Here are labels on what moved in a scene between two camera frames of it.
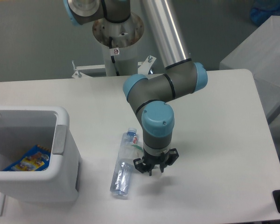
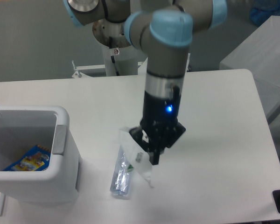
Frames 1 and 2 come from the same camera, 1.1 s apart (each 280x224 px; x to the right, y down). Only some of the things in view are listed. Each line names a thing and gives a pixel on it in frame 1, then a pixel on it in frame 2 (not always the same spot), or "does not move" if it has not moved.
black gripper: x=164 y=157 -> x=158 y=114
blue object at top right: x=262 y=10 does not move
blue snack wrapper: x=37 y=159 does not move
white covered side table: x=266 y=54 does not move
